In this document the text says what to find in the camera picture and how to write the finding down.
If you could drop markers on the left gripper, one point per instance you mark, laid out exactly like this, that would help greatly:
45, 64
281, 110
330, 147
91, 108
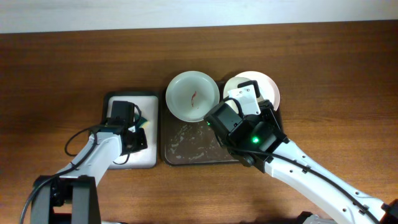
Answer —
142, 144

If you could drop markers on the small dark tray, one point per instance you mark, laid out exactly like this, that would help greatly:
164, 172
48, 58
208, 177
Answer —
105, 96

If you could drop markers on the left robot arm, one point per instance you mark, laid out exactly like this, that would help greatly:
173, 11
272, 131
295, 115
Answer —
70, 195

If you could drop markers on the pinkish white plate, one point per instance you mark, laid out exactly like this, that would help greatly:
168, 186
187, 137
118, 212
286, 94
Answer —
267, 87

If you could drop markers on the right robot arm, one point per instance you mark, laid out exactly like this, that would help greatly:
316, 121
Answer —
342, 202

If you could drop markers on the large brown tray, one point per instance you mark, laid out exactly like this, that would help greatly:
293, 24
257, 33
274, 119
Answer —
184, 143

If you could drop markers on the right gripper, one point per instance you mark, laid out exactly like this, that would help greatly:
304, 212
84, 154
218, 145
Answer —
267, 112

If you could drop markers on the green yellow sponge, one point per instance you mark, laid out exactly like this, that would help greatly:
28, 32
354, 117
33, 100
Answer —
142, 122

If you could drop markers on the pale green plate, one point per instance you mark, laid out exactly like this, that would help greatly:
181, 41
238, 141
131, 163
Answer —
190, 95

